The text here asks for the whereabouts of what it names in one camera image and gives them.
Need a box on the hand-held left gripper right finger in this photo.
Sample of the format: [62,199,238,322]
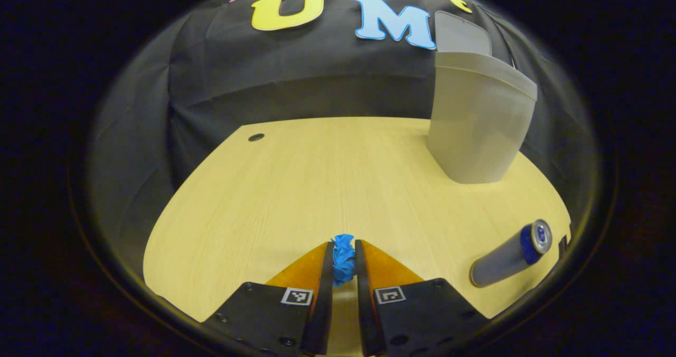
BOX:
[355,239,492,357]

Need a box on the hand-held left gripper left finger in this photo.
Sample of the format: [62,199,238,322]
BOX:
[203,241,335,356]

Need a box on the silver blue pop can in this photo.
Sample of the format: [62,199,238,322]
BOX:
[470,219,553,288]

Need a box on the blue paper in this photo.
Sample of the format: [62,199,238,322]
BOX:
[331,234,356,287]

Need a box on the white desktop garbage bin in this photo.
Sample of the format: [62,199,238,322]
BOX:
[427,10,538,184]

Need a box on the wooden desktop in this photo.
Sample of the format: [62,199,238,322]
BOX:
[143,117,572,357]

